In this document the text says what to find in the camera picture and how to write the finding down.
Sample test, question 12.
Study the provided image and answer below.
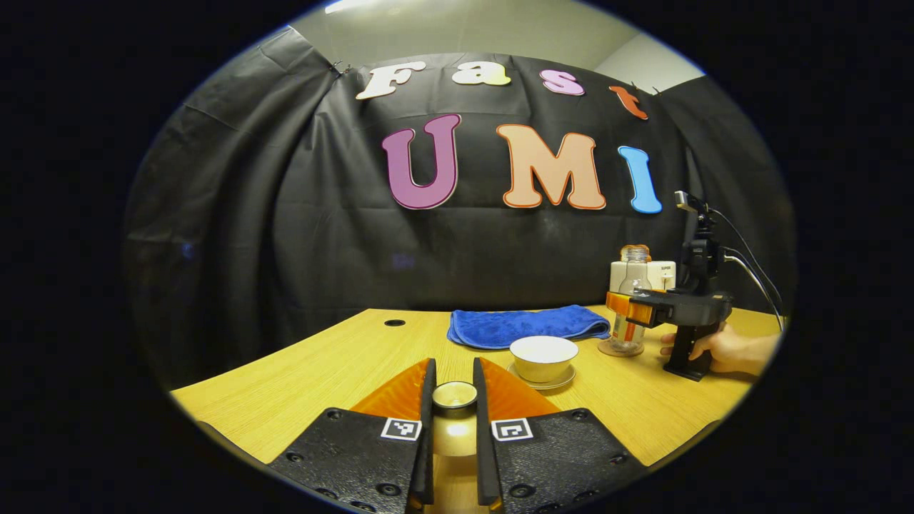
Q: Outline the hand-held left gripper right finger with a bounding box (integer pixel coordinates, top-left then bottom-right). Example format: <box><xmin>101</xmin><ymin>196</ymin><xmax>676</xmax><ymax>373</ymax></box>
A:
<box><xmin>473</xmin><ymin>359</ymin><xmax>647</xmax><ymax>514</ymax></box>

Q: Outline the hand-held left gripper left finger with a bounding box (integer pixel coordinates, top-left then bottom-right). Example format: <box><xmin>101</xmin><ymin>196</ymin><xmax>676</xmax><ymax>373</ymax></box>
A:
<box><xmin>268</xmin><ymin>359</ymin><xmax>436</xmax><ymax>514</ymax></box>

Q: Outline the clear water bottle red label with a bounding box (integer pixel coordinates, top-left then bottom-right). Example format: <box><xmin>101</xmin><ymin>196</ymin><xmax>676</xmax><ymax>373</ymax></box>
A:
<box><xmin>607</xmin><ymin>245</ymin><xmax>652</xmax><ymax>356</ymax></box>

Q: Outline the cream teacup lid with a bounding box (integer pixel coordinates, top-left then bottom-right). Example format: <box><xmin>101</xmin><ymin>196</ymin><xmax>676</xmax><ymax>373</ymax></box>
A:
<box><xmin>431</xmin><ymin>383</ymin><xmax>479</xmax><ymax>511</ymax></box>

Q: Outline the round cork coaster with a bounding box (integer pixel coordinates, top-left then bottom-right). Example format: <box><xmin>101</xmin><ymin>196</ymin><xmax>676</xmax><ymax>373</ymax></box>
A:
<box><xmin>598</xmin><ymin>338</ymin><xmax>646</xmax><ymax>358</ymax></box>

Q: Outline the cream teacup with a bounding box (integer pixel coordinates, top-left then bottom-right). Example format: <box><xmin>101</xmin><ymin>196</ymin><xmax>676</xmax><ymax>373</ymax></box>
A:
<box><xmin>509</xmin><ymin>336</ymin><xmax>580</xmax><ymax>384</ymax></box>

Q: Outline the white toaster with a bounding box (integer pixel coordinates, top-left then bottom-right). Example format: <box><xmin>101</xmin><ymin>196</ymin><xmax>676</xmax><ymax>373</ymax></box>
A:
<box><xmin>609</xmin><ymin>259</ymin><xmax>677</xmax><ymax>293</ymax></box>

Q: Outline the cream saucer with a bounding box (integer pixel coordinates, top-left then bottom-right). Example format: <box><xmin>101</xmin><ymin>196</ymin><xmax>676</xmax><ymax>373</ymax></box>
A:
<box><xmin>507</xmin><ymin>363</ymin><xmax>577</xmax><ymax>391</ymax></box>

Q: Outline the blue folded towel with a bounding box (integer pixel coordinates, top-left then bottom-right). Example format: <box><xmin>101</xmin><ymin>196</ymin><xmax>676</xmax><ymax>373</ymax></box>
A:
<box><xmin>447</xmin><ymin>305</ymin><xmax>612</xmax><ymax>351</ymax></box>

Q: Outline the black backdrop cloth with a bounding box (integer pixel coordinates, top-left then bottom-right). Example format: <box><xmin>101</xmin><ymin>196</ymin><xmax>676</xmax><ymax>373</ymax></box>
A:
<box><xmin>121</xmin><ymin>27</ymin><xmax>797</xmax><ymax>390</ymax></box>

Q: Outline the grey cable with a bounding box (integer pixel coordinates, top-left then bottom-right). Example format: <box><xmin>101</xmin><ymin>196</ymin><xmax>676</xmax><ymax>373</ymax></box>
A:
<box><xmin>723</xmin><ymin>248</ymin><xmax>785</xmax><ymax>331</ymax></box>

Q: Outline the black cable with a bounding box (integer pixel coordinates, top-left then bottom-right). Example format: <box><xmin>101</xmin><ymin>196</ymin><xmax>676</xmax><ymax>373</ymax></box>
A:
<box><xmin>707</xmin><ymin>207</ymin><xmax>785</xmax><ymax>318</ymax></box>

